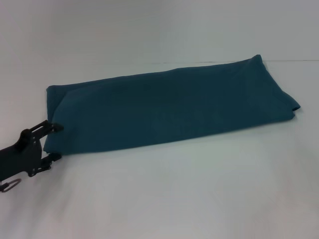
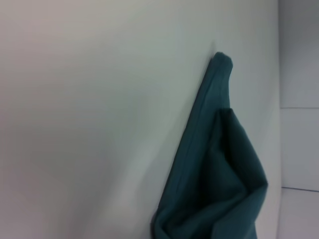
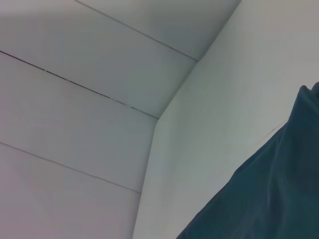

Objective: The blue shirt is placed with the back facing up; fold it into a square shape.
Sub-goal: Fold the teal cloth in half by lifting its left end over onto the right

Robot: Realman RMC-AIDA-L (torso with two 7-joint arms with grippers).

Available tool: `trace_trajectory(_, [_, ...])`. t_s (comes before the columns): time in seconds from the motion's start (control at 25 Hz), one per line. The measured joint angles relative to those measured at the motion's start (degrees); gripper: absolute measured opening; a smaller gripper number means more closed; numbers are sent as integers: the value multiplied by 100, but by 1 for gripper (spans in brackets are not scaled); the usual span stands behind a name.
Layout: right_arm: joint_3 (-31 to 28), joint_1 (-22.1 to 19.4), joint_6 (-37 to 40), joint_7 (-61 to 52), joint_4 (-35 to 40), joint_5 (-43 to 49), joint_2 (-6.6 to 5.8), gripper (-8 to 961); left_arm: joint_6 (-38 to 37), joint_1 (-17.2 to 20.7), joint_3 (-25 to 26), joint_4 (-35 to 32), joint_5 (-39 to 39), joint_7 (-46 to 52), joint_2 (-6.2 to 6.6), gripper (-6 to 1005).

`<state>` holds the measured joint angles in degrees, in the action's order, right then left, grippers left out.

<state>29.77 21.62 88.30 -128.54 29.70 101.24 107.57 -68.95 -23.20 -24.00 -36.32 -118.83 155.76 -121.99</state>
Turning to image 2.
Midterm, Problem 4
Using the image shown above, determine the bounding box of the teal blue t-shirt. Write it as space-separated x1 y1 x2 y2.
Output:
150 51 269 239

